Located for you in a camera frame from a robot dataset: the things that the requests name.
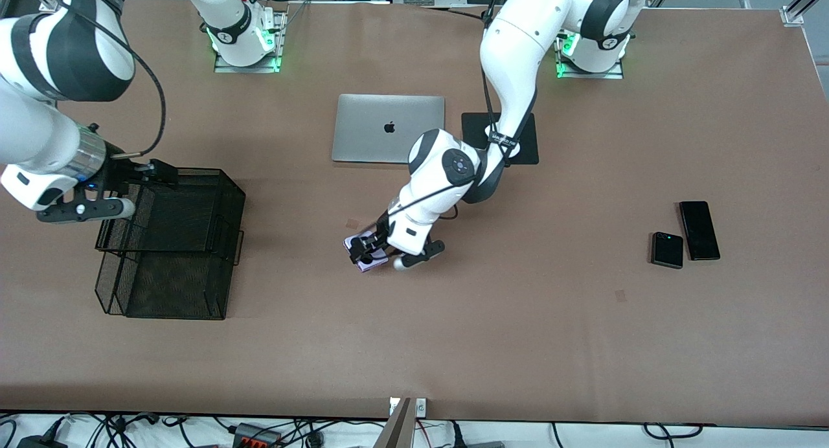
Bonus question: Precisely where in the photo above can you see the long black smartphone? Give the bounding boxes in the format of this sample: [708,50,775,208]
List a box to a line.
[679,201,721,262]

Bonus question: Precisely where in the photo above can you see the lavender flip phone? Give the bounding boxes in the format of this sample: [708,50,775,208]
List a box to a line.
[343,234,389,273]

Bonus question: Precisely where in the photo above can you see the black mesh two-tier tray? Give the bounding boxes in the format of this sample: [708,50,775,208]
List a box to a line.
[95,168,247,320]

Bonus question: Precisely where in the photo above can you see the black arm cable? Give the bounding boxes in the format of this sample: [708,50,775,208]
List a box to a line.
[62,0,168,159]
[387,0,538,219]

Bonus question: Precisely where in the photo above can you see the black power strip red switches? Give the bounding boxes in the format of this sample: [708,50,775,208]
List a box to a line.
[232,422,283,448]

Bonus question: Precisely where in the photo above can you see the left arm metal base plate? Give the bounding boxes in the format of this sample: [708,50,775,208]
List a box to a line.
[556,43,624,80]

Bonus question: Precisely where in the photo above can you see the grey metal camera post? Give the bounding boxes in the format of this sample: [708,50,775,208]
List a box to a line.
[372,398,413,448]

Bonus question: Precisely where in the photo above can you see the black looped floor cable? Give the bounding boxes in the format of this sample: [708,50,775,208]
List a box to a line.
[642,423,704,440]

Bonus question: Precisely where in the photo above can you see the black cable across table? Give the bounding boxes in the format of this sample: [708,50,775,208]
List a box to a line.
[421,5,488,21]

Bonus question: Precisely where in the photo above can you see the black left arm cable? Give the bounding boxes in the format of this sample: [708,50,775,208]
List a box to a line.
[387,0,538,219]

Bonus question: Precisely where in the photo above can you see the silver closed laptop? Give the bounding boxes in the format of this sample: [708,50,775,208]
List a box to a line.
[332,94,446,165]

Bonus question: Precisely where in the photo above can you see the black mouse pad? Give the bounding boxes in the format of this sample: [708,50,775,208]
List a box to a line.
[461,113,539,165]

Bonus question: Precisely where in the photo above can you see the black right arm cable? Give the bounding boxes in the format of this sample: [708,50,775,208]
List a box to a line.
[62,0,168,159]

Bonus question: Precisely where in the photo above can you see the small black flip phone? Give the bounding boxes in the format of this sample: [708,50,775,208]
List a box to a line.
[651,232,685,269]

